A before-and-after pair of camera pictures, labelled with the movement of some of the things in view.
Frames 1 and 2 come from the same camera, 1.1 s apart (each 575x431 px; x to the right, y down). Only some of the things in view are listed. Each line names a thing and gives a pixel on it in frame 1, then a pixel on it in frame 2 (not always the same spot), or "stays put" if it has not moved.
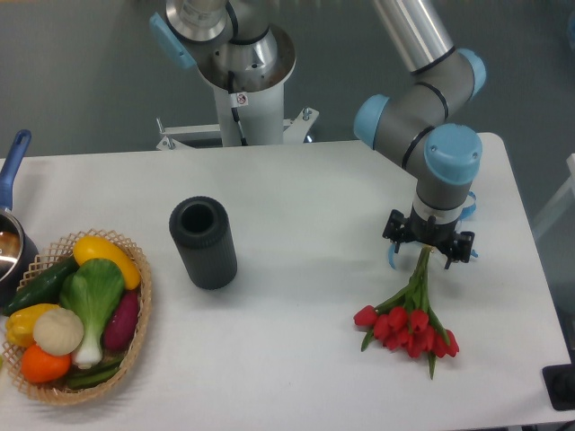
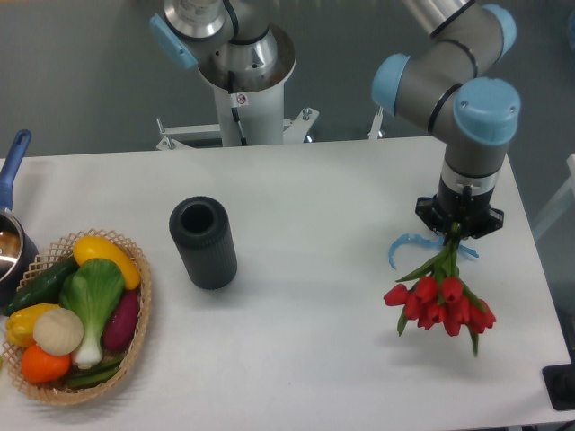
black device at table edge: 560,383 stays put
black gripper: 439,236 to 464,197
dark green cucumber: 45,287 stays put
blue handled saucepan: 18,256 stays put
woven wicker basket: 59,391 stays put
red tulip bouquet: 408,321 to 437,294
